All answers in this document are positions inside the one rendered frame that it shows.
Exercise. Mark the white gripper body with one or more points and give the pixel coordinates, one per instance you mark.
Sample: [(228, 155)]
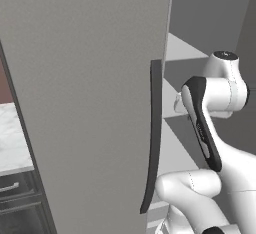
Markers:
[(178, 104)]

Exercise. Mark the grey fridge freezer cabinet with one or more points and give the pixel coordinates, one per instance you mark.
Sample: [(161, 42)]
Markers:
[(206, 14)]

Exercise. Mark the grey freezer door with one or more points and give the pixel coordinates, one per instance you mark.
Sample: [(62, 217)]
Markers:
[(86, 104)]

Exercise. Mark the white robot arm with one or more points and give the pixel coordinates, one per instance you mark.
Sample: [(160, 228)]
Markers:
[(206, 198)]

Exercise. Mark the dark drawer front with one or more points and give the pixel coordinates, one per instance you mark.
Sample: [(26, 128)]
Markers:
[(23, 184)]

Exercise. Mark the white freezer shelf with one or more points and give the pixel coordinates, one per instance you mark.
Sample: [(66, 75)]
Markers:
[(173, 154), (180, 49), (169, 99)]

